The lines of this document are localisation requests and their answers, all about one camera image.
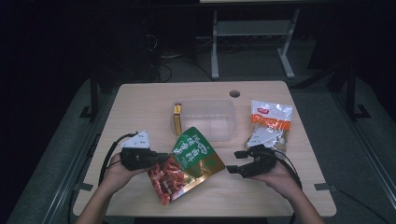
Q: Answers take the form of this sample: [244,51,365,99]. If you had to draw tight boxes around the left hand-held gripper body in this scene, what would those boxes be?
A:
[120,130,157,172]

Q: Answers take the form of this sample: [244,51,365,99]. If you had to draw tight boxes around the right hand-held gripper cable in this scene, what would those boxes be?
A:
[273,148,304,190]

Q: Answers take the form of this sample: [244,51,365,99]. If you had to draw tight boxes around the hand-held gripper cable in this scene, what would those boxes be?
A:
[97,132,139,188]
[273,148,304,190]

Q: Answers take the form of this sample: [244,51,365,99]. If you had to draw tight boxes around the green and red snack bag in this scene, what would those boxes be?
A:
[147,126,226,206]

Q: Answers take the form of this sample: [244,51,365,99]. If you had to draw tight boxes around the clear plastic container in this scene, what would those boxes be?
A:
[170,99,236,144]

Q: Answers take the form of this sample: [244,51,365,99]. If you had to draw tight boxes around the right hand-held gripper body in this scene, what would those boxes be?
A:
[239,132,283,179]

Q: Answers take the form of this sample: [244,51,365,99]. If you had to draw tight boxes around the black floor cables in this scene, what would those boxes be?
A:
[146,32,216,83]

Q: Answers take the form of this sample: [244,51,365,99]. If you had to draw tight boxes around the person's left hand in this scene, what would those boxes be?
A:
[102,152,148,194]

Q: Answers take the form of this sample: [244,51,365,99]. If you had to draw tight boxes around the black metal stand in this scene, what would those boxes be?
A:
[342,63,372,121]
[78,73,101,121]

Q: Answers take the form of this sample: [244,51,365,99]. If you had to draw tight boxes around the white and orange snack bag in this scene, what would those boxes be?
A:
[244,99,294,153]

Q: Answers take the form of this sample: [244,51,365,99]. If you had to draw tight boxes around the small yellow red snack box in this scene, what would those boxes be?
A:
[173,103,183,137]

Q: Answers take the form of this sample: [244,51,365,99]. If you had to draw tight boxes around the left hand-held gripper cable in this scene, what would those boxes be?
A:
[97,132,139,188]

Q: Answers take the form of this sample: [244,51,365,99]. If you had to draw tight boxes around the grey metal table frame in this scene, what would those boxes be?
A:
[210,8,302,79]

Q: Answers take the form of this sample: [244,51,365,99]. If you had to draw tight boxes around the person's right hand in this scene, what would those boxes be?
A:
[251,161,304,201]

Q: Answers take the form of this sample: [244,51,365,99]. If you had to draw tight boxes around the thin black floor cable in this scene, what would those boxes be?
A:
[337,188,391,224]

